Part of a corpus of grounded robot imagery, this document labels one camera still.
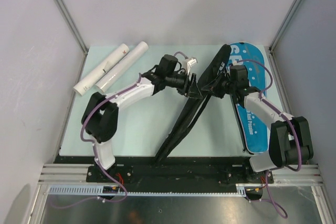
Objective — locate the grey cable duct rail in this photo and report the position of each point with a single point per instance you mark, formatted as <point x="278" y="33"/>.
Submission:
<point x="238" y="190"/>

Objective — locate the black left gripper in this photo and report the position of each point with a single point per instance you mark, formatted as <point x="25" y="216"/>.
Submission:
<point x="190" y="89"/>

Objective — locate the aluminium frame post right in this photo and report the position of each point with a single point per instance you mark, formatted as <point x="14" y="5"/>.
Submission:
<point x="285" y="23"/>

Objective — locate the aluminium side rail right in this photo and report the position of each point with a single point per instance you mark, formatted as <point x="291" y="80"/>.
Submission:
<point x="308" y="177"/>

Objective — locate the blue racket bag cover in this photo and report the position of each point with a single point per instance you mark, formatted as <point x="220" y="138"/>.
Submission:
<point x="250" y="116"/>

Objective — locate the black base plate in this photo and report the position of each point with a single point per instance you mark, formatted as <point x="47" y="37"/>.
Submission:
<point x="173" y="172"/>

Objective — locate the aluminium frame post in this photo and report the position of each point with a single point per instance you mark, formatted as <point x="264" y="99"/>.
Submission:
<point x="285" y="23"/>
<point x="65" y="13"/>

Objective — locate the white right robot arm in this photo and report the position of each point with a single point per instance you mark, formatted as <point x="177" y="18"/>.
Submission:
<point x="290" y="142"/>

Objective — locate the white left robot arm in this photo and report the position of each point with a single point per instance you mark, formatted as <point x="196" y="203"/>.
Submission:
<point x="100" y="119"/>

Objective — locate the aluminium frame post left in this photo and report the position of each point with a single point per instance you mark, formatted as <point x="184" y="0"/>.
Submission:
<point x="65" y="13"/>

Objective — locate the white shuttlecock tube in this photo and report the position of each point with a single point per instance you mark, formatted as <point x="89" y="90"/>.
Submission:
<point x="122" y="66"/>

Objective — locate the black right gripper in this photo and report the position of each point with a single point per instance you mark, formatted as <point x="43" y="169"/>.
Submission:
<point x="213" y="87"/>

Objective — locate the white cardboard tube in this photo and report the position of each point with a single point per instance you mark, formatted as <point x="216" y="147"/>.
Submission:
<point x="100" y="70"/>

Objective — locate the black racket bag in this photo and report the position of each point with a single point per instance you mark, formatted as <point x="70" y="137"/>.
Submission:
<point x="193" y="107"/>

